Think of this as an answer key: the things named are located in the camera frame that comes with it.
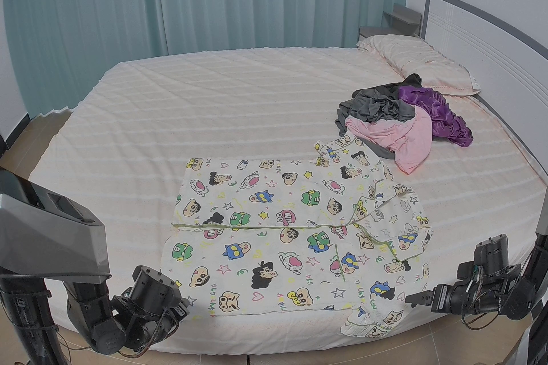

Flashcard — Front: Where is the cream pillow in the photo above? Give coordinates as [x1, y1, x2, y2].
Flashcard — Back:
[356, 35, 482, 96]

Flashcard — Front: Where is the grey bedside table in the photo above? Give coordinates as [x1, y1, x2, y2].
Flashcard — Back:
[359, 4, 422, 40]

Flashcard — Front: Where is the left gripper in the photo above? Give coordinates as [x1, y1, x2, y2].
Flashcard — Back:
[164, 296, 199, 324]

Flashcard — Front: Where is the pink garment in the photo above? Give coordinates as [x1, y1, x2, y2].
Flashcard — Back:
[344, 107, 432, 175]

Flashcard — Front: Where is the dark grey garment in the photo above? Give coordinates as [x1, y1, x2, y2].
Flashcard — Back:
[335, 82, 417, 161]

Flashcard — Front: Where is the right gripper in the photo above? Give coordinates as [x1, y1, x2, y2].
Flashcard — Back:
[404, 283, 477, 315]

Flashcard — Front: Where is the purple garment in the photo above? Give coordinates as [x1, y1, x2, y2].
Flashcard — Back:
[398, 85, 474, 149]

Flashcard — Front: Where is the white printed pyjama top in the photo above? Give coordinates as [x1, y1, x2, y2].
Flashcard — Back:
[160, 132, 434, 337]

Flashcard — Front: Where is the black cable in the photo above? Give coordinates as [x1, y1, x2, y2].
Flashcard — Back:
[460, 310, 497, 330]

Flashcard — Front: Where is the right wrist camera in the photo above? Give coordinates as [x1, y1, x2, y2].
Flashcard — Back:
[456, 262, 477, 285]

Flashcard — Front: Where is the black garment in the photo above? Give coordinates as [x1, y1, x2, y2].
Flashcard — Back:
[357, 73, 422, 96]

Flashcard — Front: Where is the bed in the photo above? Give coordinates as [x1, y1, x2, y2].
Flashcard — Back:
[27, 0, 548, 357]

